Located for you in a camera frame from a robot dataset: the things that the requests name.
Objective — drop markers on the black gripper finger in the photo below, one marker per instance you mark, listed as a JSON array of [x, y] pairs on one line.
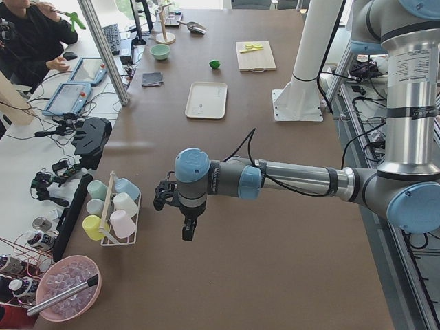
[[188, 229]]

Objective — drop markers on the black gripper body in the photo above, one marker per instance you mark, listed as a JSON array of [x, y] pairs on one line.
[[191, 214]]

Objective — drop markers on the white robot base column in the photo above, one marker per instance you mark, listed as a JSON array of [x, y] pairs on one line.
[[299, 100]]

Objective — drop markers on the white plastic tray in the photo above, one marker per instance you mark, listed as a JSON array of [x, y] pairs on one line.
[[207, 100]]

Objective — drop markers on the pink plastic cup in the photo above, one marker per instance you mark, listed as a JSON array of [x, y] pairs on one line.
[[122, 224]]

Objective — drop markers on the white plastic cup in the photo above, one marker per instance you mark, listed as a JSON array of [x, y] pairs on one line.
[[122, 201]]

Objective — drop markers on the light blue plastic cup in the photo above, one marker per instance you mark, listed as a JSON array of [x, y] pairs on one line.
[[123, 185]]

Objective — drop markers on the mint green plastic cup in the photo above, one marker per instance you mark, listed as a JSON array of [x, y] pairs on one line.
[[97, 190]]

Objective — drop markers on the yellow plastic cup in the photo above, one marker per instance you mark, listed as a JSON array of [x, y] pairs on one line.
[[91, 225]]

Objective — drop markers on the metal black tongs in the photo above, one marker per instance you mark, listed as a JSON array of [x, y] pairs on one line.
[[63, 295]]

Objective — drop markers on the black plastic stand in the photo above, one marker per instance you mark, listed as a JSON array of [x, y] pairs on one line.
[[89, 141]]

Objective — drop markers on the pink bowl of ice cubes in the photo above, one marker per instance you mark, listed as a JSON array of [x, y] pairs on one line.
[[63, 275]]

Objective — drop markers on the dark grey cloth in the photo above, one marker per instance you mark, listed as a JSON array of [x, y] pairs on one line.
[[150, 79]]

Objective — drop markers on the mint green bowl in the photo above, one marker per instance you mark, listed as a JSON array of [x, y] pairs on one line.
[[160, 52]]

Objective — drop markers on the blue teach pendant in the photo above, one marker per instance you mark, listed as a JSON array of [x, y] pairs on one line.
[[70, 97], [89, 70]]

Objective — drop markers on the wooden cutting board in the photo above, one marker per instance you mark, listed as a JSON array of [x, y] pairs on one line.
[[258, 61]]

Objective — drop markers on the yellow plastic knife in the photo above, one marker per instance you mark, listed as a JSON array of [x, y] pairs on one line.
[[243, 51]]

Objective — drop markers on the wooden mug tree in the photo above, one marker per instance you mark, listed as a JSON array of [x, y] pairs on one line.
[[164, 37]]

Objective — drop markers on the metal scoop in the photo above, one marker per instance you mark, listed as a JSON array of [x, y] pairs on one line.
[[194, 27]]

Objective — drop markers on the black keyboard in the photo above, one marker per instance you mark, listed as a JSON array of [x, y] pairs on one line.
[[112, 35]]

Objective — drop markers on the black computer mouse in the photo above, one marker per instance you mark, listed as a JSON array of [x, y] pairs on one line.
[[68, 56]]

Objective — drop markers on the person in black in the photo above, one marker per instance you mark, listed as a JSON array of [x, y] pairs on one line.
[[38, 46]]

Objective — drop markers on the white wire cup rack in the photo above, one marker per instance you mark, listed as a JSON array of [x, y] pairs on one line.
[[106, 228]]

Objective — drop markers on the aluminium frame post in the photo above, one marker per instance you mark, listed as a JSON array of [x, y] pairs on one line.
[[103, 48]]

